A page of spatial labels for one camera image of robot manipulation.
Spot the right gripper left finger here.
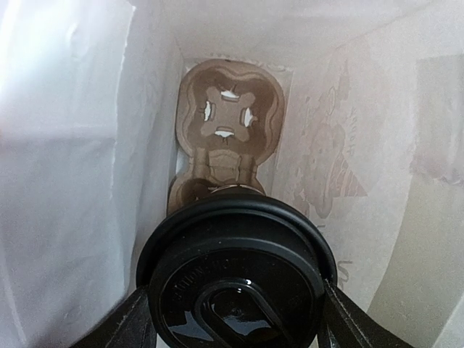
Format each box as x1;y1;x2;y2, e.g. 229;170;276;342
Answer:
74;286;157;348

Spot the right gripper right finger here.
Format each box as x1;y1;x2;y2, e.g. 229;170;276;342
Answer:
317;280;412;348

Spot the black plastic cup lid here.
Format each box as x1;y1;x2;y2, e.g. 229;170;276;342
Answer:
136;194;337;347

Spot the paper takeout bag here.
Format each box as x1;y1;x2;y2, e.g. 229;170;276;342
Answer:
1;1;463;347

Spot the brown cardboard cup carrier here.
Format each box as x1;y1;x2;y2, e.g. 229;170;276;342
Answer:
167;59;286;213

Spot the black white paper cup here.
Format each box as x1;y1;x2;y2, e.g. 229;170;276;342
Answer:
210;184;265;196

